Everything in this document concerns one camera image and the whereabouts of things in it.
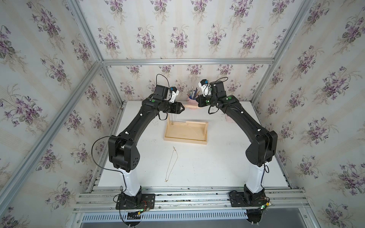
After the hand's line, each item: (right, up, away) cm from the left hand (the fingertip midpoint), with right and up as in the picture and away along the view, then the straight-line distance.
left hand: (182, 108), depth 84 cm
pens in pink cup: (+8, +12, +28) cm, 31 cm away
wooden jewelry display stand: (+3, -17, +19) cm, 25 cm away
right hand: (+10, +6, +2) cm, 12 cm away
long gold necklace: (-9, -42, -3) cm, 43 cm away
